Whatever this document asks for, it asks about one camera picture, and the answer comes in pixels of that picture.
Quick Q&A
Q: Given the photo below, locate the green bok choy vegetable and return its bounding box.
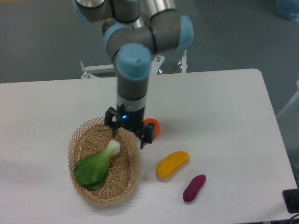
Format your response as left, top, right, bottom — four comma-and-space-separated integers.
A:
73, 140, 121, 190

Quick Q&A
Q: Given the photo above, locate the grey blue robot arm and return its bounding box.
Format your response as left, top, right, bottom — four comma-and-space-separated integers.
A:
73, 0, 194, 146

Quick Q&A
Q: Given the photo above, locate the purple sweet potato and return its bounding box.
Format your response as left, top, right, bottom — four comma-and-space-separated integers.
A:
182, 174, 206, 203

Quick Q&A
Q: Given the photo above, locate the white frame at right edge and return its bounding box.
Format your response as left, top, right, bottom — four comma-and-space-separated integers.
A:
276, 90, 299, 119

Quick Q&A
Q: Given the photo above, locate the woven wicker basket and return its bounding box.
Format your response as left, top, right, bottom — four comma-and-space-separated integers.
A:
68, 117, 141, 206

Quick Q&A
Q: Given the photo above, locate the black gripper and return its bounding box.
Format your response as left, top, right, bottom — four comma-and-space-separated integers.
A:
104, 104, 155, 149

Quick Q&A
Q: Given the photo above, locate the yellow mango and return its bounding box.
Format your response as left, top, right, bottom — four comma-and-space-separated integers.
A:
156, 151, 190, 179

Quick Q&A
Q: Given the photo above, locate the blue bag in corner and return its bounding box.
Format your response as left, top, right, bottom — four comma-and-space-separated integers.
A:
276, 0, 299, 22

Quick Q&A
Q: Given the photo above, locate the black device at table edge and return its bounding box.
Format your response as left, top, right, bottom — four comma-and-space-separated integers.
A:
283, 189, 299, 213

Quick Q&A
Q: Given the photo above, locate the orange tangerine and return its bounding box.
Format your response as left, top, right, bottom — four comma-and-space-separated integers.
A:
144, 118, 161, 139

